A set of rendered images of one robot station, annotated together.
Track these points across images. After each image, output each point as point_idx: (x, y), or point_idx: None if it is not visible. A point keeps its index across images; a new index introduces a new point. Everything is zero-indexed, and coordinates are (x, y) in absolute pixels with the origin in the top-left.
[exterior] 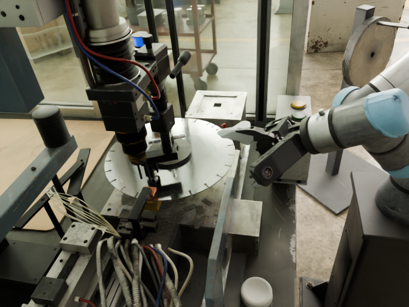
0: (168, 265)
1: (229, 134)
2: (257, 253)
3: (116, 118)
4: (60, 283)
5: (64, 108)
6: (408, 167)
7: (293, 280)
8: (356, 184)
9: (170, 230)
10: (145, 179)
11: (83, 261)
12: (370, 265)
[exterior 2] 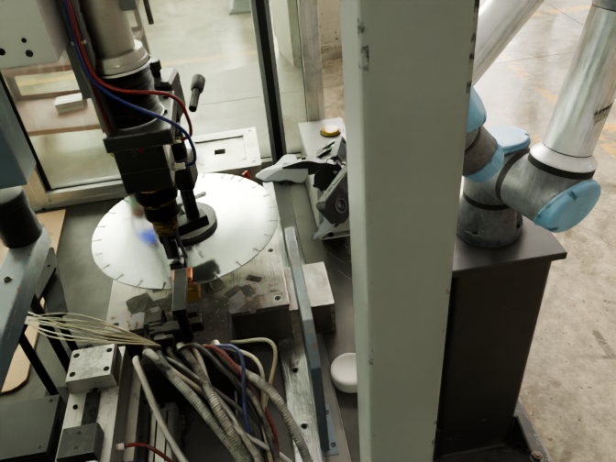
0: None
1: (274, 173)
2: (335, 327)
3: (142, 172)
4: (94, 428)
5: None
6: (489, 165)
7: None
8: None
9: (223, 321)
10: (167, 264)
11: (110, 397)
12: (466, 312)
